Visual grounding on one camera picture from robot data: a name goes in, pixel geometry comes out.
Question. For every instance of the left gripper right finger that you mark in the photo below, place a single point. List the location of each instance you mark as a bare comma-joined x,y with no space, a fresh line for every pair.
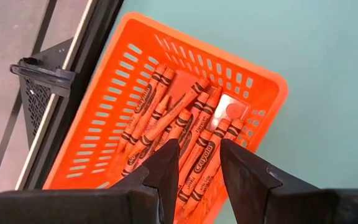
259,193

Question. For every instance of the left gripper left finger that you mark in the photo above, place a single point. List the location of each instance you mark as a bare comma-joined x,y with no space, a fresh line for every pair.
120,205

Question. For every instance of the teal table mat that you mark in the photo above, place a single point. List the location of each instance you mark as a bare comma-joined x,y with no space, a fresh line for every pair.
322,93

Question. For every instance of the black perforated computer case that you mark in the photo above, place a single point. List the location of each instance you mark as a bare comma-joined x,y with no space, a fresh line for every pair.
36,102

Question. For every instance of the orange plastic basket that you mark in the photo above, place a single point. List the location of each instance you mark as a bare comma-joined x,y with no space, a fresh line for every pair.
110,62

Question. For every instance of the black metal table frame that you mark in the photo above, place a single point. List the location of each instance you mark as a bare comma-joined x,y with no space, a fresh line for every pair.
82,62

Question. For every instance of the black frame clamp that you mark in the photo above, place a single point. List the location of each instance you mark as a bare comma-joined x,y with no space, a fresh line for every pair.
48,74

